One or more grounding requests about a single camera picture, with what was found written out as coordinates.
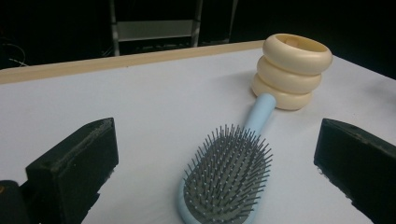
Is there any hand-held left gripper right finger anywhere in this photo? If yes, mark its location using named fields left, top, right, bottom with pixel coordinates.
left=313, top=118, right=396, bottom=224

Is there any cream ringed holder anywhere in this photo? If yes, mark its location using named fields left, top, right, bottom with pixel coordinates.
left=250, top=33, right=333, bottom=111

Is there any metal stand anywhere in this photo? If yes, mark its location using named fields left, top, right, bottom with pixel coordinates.
left=107, top=0, right=240, bottom=57

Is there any light blue hairbrush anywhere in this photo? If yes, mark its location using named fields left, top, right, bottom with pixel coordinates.
left=177, top=92, right=277, bottom=224

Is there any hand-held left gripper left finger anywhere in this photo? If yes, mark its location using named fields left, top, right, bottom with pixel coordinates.
left=25, top=117, right=120, bottom=224

